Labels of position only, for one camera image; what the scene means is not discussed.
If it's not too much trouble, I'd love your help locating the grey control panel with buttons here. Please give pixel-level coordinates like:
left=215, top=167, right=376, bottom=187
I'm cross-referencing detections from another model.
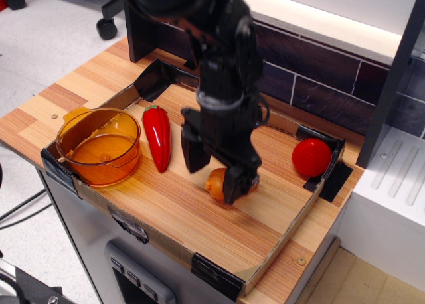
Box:
left=104, top=242, right=177, bottom=304

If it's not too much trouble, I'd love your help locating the cardboard fence with black tape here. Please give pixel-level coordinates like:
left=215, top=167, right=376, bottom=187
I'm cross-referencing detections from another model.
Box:
left=41, top=50, right=361, bottom=303

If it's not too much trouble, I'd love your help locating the white toy sink counter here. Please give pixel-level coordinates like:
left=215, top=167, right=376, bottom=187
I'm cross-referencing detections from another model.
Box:
left=337, top=128, right=424, bottom=290

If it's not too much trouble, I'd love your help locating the dark grey left post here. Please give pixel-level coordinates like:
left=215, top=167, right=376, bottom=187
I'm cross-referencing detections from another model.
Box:
left=124, top=0, right=193, bottom=62

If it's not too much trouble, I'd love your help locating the black floor cable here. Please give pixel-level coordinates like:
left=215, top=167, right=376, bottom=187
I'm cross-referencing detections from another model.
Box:
left=0, top=188, right=53, bottom=230

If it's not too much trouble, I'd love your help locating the red toy pepper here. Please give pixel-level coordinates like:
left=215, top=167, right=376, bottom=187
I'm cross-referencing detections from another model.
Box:
left=142, top=105, right=171, bottom=173

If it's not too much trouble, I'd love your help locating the orange transparent plastic pot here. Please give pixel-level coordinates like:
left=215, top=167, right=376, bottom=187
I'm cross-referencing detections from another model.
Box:
left=56, top=107, right=141, bottom=187

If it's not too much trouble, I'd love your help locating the red toy tomato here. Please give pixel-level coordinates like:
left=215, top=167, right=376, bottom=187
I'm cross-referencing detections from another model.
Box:
left=292, top=138, right=332, bottom=177

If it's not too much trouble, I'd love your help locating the dark grey upright post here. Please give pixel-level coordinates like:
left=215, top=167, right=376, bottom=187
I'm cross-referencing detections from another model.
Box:
left=357, top=0, right=424, bottom=169

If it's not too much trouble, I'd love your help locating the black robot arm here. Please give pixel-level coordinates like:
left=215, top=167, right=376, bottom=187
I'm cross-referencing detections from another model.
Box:
left=127, top=0, right=270, bottom=204

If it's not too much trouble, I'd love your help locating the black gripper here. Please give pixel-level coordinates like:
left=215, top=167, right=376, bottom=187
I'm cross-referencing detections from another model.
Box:
left=181, top=91, right=270, bottom=204

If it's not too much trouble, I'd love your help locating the black office chair base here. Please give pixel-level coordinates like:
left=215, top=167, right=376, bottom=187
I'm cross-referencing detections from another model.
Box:
left=96, top=0, right=124, bottom=40

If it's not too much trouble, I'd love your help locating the orange toy carrot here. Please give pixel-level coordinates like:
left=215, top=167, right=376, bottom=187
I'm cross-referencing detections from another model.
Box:
left=204, top=167, right=259, bottom=201

